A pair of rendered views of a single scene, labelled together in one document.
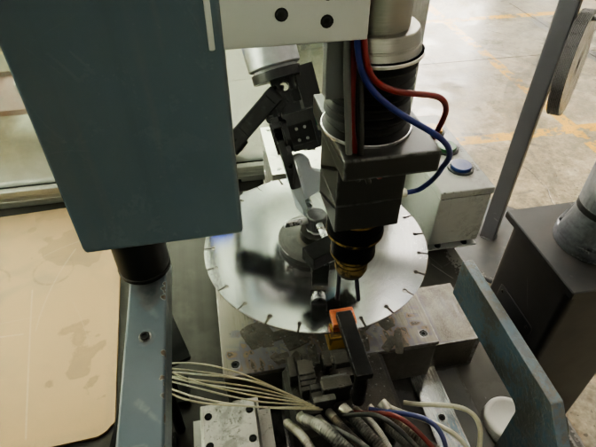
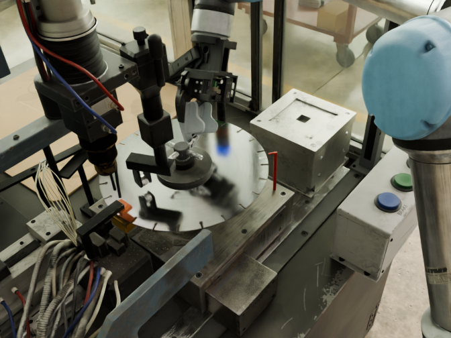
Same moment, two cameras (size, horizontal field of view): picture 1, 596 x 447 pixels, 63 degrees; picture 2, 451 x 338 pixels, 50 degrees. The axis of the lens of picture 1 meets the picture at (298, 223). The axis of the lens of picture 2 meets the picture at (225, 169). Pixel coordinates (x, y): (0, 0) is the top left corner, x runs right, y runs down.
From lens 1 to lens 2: 68 cm
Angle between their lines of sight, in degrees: 39
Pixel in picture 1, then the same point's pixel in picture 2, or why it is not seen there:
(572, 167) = not seen: outside the picture
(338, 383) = (94, 240)
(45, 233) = not seen: hidden behind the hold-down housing
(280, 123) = (188, 73)
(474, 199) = (370, 233)
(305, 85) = (215, 54)
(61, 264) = (132, 113)
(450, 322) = (236, 291)
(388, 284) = (176, 216)
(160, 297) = (43, 127)
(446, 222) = (344, 239)
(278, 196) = not seen: hidden behind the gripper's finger
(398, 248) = (215, 204)
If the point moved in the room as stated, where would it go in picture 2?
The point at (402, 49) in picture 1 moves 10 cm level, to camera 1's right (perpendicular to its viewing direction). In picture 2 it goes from (47, 29) to (84, 59)
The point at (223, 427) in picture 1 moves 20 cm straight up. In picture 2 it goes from (47, 219) to (13, 139)
